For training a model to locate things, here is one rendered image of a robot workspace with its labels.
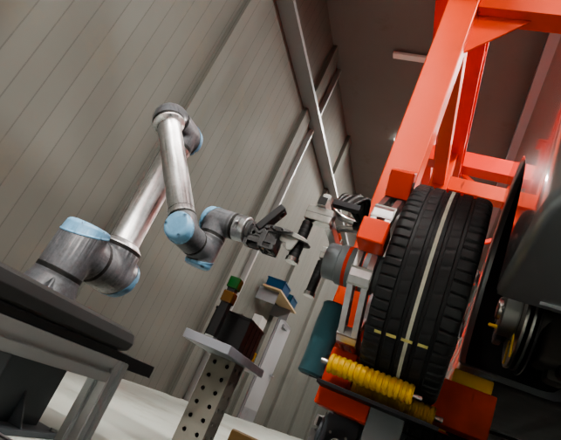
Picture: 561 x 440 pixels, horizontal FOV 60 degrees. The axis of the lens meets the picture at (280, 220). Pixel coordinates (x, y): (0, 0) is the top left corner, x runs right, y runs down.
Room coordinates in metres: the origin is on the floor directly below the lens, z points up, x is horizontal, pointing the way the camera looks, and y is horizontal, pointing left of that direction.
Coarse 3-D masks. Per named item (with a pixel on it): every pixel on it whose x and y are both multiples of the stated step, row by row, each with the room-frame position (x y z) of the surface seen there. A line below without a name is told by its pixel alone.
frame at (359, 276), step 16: (384, 208) 1.30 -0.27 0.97; (400, 208) 1.37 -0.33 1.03; (352, 272) 1.30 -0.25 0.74; (368, 272) 1.28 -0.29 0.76; (352, 288) 1.33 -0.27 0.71; (368, 288) 1.29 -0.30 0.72; (368, 304) 1.76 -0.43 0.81; (336, 336) 1.45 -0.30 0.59; (352, 336) 1.41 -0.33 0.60; (352, 352) 1.52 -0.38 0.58
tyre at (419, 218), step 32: (416, 192) 1.27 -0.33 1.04; (448, 192) 1.28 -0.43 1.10; (416, 224) 1.21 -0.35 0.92; (448, 224) 1.18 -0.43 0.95; (480, 224) 1.16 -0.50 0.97; (416, 256) 1.19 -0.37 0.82; (448, 256) 1.16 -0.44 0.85; (480, 256) 1.14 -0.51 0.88; (384, 288) 1.23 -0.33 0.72; (416, 288) 1.19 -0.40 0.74; (448, 288) 1.16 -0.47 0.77; (384, 320) 1.26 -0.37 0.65; (416, 320) 1.22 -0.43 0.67; (448, 320) 1.18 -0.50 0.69; (384, 352) 1.32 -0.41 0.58; (416, 352) 1.26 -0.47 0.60; (448, 352) 1.21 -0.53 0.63; (416, 384) 1.35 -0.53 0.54
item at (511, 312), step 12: (504, 300) 1.32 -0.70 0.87; (516, 300) 1.27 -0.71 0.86; (504, 312) 1.28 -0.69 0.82; (516, 312) 1.27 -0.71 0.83; (528, 312) 1.19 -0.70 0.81; (504, 324) 1.30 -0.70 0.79; (516, 324) 1.28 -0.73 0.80; (528, 324) 1.24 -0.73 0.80; (504, 336) 1.35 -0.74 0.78; (516, 336) 1.27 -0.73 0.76; (528, 336) 1.21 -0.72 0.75; (504, 348) 1.42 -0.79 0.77; (516, 348) 1.24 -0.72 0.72; (516, 360) 1.30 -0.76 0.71
